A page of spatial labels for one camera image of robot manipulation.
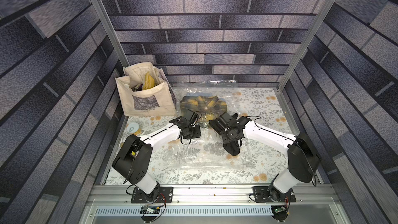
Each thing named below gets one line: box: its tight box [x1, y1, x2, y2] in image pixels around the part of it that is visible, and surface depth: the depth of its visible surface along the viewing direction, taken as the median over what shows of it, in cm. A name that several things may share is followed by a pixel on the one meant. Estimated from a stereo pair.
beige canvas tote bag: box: [115, 62, 177, 117], surface depth 96 cm
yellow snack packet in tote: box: [143, 71, 155, 91], surface depth 96 cm
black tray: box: [222, 139, 240, 157], surface depth 85 cm
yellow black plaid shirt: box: [179, 95, 228, 122], surface depth 105 cm
